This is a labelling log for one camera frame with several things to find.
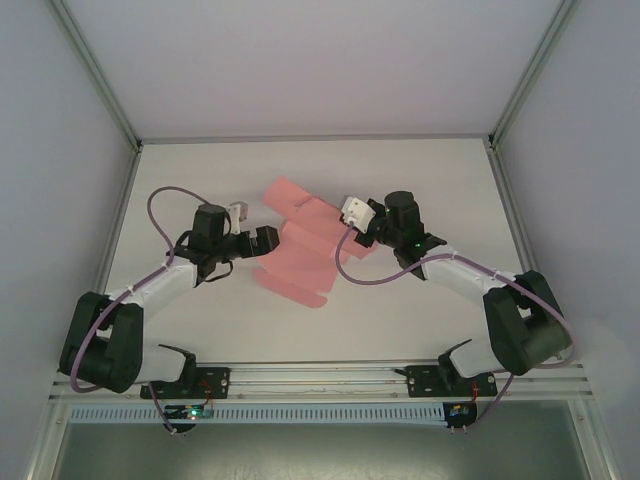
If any pink paper box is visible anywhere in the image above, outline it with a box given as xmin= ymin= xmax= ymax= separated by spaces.
xmin=252 ymin=175 xmax=374 ymax=311

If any small circuit board green light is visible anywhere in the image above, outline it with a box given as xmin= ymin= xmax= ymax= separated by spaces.
xmin=167 ymin=405 xmax=214 ymax=421

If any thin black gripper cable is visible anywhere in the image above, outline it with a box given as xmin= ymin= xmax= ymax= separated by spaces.
xmin=197 ymin=258 xmax=235 ymax=287

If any aluminium table side rail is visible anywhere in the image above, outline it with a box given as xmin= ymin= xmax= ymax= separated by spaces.
xmin=487 ymin=142 xmax=539 ymax=281
xmin=94 ymin=144 xmax=144 ymax=301

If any aluminium frame back bar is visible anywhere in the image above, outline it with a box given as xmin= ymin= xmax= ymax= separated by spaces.
xmin=139 ymin=131 xmax=494 ymax=146

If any aluminium mounting rail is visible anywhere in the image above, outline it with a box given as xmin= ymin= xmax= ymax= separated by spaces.
xmin=48 ymin=362 xmax=594 ymax=401

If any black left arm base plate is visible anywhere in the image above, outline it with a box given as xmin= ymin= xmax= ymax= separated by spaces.
xmin=149 ymin=366 xmax=232 ymax=400

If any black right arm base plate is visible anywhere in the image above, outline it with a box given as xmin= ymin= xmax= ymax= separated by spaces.
xmin=394 ymin=364 xmax=497 ymax=400

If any slotted white cable duct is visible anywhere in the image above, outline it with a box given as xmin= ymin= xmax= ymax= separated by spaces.
xmin=67 ymin=403 xmax=446 ymax=425

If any aluminium frame post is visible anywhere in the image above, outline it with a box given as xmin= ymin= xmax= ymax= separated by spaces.
xmin=488 ymin=0 xmax=581 ymax=150
xmin=49 ymin=0 xmax=145 ymax=152

